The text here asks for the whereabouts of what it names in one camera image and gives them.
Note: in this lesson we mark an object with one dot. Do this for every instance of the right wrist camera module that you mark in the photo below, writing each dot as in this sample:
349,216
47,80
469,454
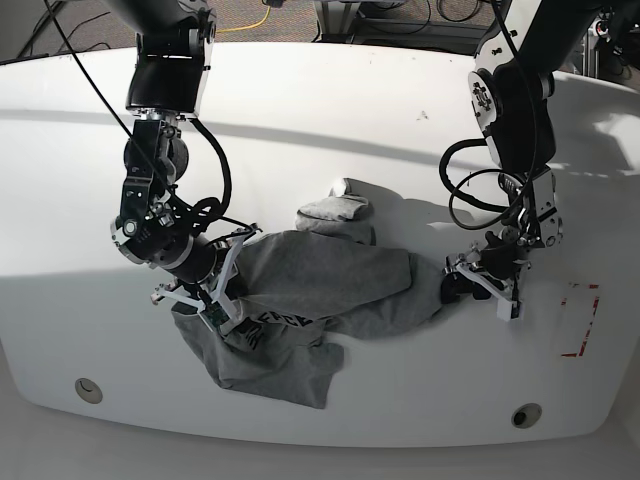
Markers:
214,316

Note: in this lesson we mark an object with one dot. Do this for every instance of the table grommet hole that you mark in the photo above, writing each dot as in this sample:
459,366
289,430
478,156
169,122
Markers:
526,416
88,391

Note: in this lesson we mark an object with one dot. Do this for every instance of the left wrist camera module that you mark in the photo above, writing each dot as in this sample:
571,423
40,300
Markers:
509,309

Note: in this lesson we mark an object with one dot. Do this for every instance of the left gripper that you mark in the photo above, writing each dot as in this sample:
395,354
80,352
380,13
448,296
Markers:
493,271

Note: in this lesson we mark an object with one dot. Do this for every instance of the right table grommet hole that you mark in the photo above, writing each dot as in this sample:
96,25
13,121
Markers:
526,416

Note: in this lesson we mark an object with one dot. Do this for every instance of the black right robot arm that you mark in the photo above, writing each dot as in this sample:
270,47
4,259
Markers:
174,41

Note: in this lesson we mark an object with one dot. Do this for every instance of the grey t-shirt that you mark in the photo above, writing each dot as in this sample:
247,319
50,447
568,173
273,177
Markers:
326,275

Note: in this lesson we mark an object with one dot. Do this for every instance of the red tape rectangle marking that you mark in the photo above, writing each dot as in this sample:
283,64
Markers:
578,312

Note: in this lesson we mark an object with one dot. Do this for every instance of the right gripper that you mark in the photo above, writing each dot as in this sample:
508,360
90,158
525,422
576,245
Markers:
204,272

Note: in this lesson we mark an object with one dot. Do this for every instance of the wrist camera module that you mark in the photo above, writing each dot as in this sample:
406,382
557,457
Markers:
509,309
214,316

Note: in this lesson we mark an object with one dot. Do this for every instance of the aluminium frame structure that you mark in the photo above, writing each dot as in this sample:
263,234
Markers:
379,23

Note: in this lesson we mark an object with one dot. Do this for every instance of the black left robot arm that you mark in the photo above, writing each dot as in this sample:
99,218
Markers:
510,85

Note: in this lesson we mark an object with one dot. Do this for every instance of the left table grommet hole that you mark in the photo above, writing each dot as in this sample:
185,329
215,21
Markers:
88,391

